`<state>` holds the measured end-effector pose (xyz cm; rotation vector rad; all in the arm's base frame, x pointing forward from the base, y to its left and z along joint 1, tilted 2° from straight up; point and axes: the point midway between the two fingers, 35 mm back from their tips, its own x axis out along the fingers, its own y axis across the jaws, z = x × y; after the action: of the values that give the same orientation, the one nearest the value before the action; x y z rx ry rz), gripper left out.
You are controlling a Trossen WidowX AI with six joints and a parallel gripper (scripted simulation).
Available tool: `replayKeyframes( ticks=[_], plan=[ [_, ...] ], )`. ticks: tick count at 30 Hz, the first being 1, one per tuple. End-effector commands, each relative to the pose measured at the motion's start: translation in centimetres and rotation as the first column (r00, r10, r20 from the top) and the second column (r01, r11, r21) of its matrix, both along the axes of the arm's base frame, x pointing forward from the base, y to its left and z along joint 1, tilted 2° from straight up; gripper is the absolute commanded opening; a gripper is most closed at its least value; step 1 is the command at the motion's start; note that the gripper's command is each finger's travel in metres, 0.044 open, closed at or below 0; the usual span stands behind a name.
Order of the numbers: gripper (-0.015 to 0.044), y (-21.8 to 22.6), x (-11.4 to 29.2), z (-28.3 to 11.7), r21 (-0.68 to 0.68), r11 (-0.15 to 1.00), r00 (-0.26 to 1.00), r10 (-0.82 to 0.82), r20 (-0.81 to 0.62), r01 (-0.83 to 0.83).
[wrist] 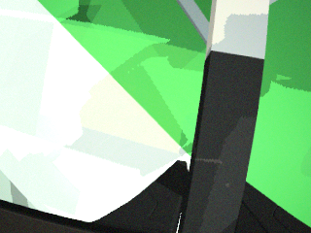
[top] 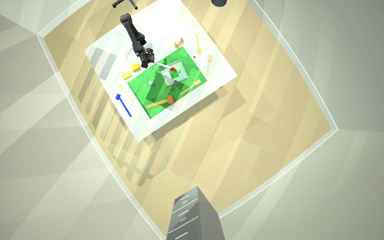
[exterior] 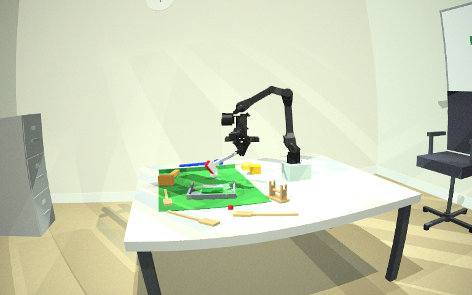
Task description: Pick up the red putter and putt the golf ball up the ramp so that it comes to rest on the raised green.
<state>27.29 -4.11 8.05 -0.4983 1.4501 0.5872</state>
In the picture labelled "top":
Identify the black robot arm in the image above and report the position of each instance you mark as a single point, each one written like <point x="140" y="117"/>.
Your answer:
<point x="138" y="39"/>

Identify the green putting mat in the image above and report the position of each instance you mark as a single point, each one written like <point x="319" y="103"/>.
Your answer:
<point x="158" y="91"/>

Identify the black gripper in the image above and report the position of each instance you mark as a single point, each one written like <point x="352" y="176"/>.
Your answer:
<point x="148" y="50"/>

